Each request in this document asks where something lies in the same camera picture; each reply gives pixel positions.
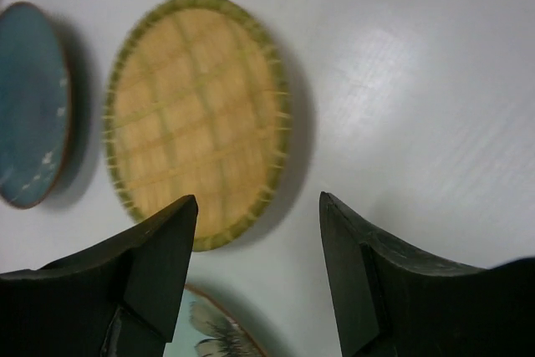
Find round woven bamboo plate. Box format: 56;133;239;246
102;0;292;252

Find light green flower plate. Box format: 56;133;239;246
164;284;266;357

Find dark teal round plate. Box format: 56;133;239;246
1;1;80;210

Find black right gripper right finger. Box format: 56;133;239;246
319;192;534;356

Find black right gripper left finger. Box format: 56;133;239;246
1;196;197;356

